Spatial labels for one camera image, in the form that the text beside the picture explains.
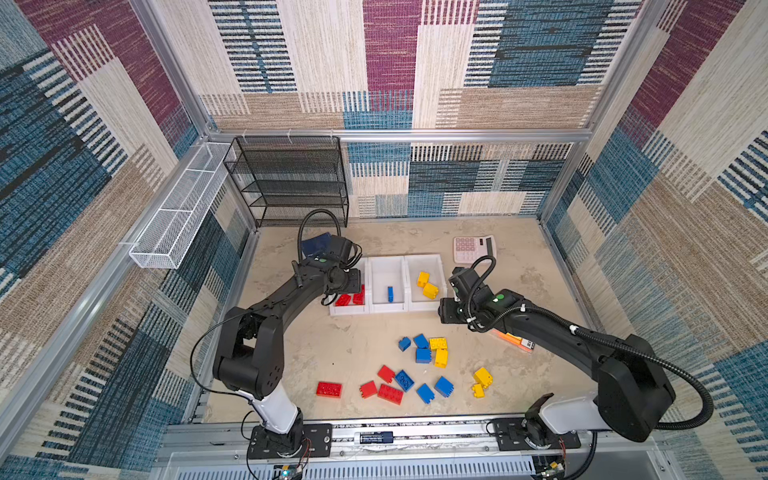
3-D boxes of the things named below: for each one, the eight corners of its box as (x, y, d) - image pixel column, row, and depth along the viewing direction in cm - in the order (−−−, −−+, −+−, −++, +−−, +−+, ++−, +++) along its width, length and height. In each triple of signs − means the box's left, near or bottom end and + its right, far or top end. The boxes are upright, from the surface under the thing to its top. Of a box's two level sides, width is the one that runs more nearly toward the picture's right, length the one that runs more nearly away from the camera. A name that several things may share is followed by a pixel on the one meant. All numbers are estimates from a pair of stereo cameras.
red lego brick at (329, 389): (316, 394, 83) (315, 392, 81) (319, 383, 84) (318, 381, 83) (340, 398, 82) (339, 396, 80) (343, 386, 84) (342, 384, 82)
